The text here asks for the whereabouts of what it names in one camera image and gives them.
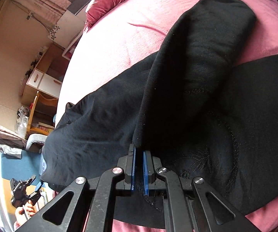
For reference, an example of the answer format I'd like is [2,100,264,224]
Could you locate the pink bed sheet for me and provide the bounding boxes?
[56,0,278,232]

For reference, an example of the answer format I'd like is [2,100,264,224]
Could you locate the white drawer unit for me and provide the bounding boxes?
[26,69,62,93]

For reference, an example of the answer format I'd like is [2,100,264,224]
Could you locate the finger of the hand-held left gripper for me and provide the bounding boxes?
[23,175,37,187]
[30,181,43,200]

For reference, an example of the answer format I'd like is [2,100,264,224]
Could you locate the grey cushioned stool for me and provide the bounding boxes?
[25,133,49,151]

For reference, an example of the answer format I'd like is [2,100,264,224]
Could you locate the person's left hand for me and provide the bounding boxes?
[15,201,37,225]

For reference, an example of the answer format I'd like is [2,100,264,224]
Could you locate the wooden nightstand white drawers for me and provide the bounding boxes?
[21,44,70,100]

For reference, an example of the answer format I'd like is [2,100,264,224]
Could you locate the black pants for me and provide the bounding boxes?
[42,0,278,223]

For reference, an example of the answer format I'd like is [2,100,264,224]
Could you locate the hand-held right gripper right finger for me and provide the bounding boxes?
[142,150,258,232]

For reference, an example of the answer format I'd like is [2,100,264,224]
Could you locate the wooden chair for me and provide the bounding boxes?
[26,90,58,139]

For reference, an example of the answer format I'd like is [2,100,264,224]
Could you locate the clear plastic bag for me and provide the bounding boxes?
[14,106,31,139]

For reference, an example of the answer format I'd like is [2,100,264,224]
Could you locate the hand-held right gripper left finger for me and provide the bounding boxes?
[14,144,136,232]

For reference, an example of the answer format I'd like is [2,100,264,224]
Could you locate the black wall cable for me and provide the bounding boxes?
[10,0,55,35]

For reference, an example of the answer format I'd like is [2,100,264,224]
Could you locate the white floral cabinet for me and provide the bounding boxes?
[47,10,87,59]

